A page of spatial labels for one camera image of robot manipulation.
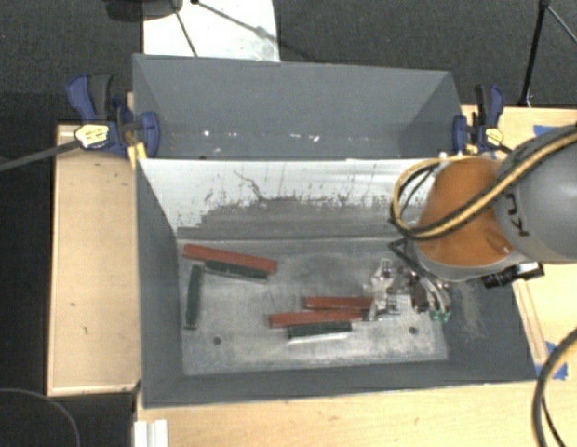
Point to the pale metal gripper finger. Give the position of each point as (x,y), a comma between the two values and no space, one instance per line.
(384,277)
(385,306)

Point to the red-brown flat block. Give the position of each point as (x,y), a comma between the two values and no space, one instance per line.
(228,255)
(337,302)
(312,318)

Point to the dark green flat block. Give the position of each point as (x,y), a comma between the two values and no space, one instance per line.
(318,329)
(239,273)
(193,296)

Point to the grey metal bin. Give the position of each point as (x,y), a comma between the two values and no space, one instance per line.
(288,124)

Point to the pale wood board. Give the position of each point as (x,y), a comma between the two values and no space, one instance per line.
(93,259)

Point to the black cylinder on white bracket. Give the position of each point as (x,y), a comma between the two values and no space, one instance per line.
(507,277)

